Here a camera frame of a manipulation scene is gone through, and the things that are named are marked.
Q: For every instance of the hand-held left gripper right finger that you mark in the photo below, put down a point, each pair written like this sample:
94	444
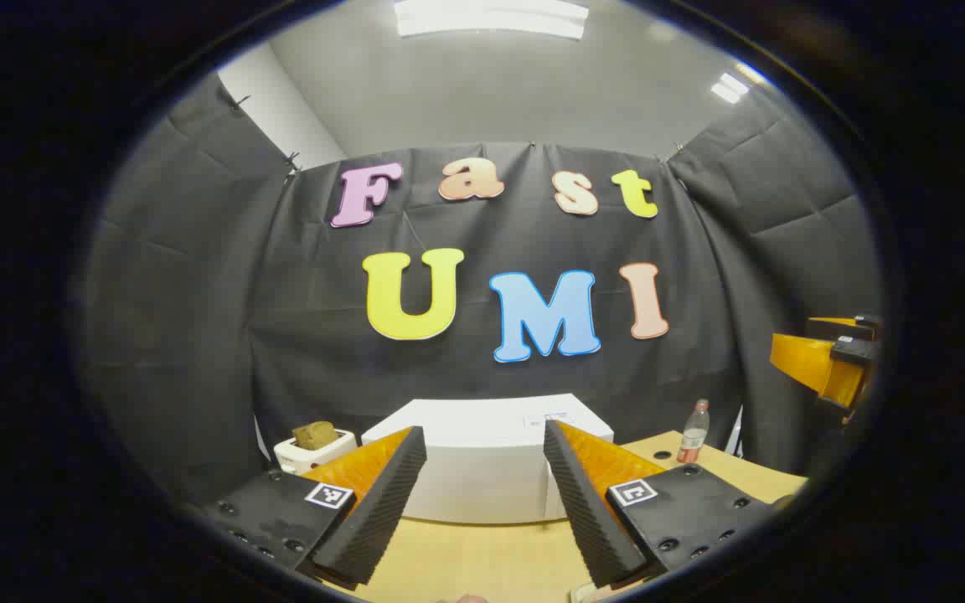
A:
587	511

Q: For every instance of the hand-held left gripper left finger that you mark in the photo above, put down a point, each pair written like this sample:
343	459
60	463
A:
378	511

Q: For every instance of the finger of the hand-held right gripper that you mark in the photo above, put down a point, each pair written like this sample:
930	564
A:
809	360
864	325

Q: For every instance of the white microwave oven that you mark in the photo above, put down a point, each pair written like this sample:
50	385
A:
482	469

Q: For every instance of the white toaster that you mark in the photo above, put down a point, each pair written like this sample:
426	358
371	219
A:
315	456

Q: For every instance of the brown bread slice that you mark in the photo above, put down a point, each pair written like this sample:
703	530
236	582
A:
315	435

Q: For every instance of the clear red-label water bottle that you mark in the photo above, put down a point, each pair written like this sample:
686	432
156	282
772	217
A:
692	440

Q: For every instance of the ceiling light panel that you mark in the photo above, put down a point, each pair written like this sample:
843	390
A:
730	88
491	17

